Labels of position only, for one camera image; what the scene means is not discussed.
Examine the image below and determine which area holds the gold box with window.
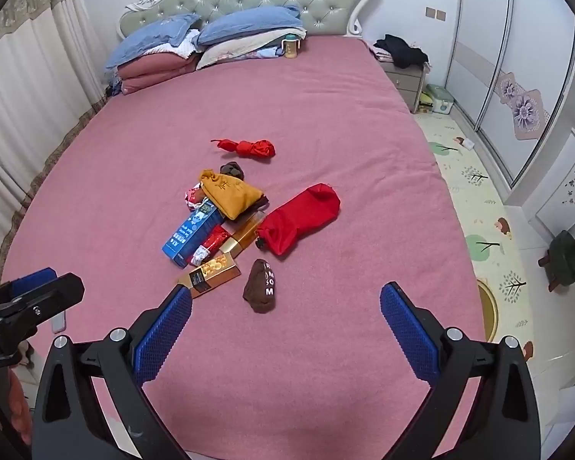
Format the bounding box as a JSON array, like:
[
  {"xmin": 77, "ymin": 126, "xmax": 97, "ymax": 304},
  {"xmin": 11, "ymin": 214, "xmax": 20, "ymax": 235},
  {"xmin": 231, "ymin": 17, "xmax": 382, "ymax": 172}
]
[{"xmin": 175, "ymin": 253, "xmax": 242, "ymax": 299}]

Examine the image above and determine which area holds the red crumpled cloth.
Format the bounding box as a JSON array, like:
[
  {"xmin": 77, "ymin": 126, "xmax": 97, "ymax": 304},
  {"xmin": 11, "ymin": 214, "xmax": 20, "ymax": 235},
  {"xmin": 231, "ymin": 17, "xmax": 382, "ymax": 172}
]
[{"xmin": 210, "ymin": 138, "xmax": 276, "ymax": 159}]

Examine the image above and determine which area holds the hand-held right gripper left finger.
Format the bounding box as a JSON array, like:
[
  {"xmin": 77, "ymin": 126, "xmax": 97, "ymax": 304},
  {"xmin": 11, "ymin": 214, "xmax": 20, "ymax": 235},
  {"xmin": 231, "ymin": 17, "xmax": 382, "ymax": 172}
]
[{"xmin": 31, "ymin": 285, "xmax": 195, "ymax": 460}]

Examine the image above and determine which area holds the pink pillow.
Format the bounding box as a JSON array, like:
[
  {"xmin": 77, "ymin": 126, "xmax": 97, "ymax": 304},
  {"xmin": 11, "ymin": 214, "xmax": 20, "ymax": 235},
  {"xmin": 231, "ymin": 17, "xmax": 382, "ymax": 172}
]
[
  {"xmin": 121, "ymin": 69, "xmax": 197, "ymax": 97},
  {"xmin": 119, "ymin": 53, "xmax": 200, "ymax": 80}
]

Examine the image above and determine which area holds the red and white wrapper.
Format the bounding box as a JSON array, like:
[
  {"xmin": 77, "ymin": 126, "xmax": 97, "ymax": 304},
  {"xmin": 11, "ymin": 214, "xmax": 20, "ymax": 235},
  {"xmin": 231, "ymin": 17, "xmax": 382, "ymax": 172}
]
[{"xmin": 184, "ymin": 184, "xmax": 207, "ymax": 212}]

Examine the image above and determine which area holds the white pillow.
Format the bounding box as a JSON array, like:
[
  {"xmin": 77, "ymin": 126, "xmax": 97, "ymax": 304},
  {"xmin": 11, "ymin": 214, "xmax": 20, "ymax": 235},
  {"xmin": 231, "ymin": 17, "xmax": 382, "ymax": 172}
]
[{"xmin": 195, "ymin": 33, "xmax": 288, "ymax": 70}]

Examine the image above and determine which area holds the white cabinet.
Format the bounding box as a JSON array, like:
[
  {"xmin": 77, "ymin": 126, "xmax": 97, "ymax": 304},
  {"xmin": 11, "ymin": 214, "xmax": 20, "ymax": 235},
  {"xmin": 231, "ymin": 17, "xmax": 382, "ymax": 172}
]
[{"xmin": 503, "ymin": 127, "xmax": 575, "ymax": 250}]

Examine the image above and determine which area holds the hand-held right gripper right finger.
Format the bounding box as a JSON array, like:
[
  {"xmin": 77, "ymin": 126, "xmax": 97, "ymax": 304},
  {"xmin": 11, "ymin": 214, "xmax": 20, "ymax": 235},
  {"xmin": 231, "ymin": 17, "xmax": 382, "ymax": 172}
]
[{"xmin": 380, "ymin": 282, "xmax": 542, "ymax": 460}]

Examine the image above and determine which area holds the printed play mat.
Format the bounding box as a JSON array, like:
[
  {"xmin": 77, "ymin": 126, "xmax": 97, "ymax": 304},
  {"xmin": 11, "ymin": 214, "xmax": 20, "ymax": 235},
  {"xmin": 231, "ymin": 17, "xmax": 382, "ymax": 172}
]
[{"xmin": 414, "ymin": 110, "xmax": 575, "ymax": 389}]

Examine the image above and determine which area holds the green storage box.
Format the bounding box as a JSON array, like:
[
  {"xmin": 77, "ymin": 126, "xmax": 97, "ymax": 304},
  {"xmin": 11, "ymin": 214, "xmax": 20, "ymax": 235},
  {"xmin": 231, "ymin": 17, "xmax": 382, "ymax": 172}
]
[{"xmin": 414, "ymin": 84, "xmax": 456, "ymax": 116}]

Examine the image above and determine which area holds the blue carton box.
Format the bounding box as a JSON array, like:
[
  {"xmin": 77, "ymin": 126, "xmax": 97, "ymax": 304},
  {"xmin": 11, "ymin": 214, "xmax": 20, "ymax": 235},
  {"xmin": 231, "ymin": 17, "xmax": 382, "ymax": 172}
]
[{"xmin": 161, "ymin": 200, "xmax": 225, "ymax": 269}]

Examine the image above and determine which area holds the pink bed sheet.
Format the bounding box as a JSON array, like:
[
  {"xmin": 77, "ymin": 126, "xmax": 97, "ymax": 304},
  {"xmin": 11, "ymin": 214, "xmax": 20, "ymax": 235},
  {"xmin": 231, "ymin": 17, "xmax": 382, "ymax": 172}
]
[{"xmin": 0, "ymin": 36, "xmax": 490, "ymax": 460}]

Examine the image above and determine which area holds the grey nightstand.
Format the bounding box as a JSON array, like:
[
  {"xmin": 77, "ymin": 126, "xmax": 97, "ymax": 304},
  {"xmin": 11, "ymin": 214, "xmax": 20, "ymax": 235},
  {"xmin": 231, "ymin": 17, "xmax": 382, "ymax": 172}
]
[{"xmin": 378, "ymin": 60, "xmax": 429, "ymax": 115}]

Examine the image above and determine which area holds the red snack packet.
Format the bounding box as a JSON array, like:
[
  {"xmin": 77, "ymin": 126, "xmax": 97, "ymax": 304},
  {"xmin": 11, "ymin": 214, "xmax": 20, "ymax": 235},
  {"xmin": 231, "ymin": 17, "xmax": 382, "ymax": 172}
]
[{"xmin": 188, "ymin": 227, "xmax": 232, "ymax": 266}]

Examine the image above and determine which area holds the dark clothes pile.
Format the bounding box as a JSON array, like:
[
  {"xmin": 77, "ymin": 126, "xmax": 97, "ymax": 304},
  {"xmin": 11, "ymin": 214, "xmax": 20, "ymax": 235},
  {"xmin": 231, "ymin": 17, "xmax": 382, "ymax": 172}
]
[{"xmin": 374, "ymin": 33, "xmax": 429, "ymax": 69}]

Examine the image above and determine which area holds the mustard yellow drawstring pouch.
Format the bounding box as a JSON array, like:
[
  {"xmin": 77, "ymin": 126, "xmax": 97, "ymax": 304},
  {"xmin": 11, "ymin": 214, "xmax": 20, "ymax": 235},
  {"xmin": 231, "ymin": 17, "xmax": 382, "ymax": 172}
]
[{"xmin": 199, "ymin": 169, "xmax": 264, "ymax": 220}]

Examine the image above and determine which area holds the green round stool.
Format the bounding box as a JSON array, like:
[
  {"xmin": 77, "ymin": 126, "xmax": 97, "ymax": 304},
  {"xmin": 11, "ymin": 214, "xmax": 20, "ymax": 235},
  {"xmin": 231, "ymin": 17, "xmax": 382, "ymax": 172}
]
[{"xmin": 537, "ymin": 230, "xmax": 575, "ymax": 293}]

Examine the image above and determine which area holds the red drawstring bag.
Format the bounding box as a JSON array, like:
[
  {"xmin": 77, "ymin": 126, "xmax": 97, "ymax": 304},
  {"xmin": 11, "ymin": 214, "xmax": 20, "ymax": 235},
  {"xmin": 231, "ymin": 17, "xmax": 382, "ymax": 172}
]
[{"xmin": 255, "ymin": 183, "xmax": 341, "ymax": 260}]

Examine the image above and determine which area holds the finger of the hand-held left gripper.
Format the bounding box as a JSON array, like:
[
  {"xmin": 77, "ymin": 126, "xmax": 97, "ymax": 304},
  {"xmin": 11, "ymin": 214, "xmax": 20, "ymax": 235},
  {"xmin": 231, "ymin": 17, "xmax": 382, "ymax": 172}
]
[{"xmin": 0, "ymin": 267, "xmax": 85, "ymax": 369}]

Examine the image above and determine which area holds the long gold box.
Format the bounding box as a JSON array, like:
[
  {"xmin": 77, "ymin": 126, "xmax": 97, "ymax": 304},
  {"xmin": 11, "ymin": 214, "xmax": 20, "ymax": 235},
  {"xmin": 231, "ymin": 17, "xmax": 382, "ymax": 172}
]
[{"xmin": 219, "ymin": 211, "xmax": 266, "ymax": 258}]

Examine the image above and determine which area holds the brown printed sock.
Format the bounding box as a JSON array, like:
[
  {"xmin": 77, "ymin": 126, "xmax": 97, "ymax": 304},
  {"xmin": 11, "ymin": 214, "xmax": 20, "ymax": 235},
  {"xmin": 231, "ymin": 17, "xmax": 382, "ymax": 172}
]
[{"xmin": 242, "ymin": 259, "xmax": 278, "ymax": 315}]

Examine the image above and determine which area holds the beige curtain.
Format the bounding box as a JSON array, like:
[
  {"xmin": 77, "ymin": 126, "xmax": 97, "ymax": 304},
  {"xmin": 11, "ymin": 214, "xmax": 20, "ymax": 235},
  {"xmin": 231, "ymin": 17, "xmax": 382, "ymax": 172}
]
[{"xmin": 0, "ymin": 0, "xmax": 108, "ymax": 293}]

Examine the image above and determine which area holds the white sliding wardrobe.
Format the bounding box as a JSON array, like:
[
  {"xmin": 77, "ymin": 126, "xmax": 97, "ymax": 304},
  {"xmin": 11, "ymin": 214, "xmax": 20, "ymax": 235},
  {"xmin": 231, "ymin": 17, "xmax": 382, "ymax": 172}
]
[{"xmin": 448, "ymin": 0, "xmax": 575, "ymax": 187}]

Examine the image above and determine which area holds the blue pillow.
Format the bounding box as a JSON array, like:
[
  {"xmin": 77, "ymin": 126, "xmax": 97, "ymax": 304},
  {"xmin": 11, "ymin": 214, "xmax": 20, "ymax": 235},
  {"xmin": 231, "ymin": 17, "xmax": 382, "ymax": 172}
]
[
  {"xmin": 196, "ymin": 6, "xmax": 307, "ymax": 48},
  {"xmin": 104, "ymin": 13, "xmax": 203, "ymax": 72}
]

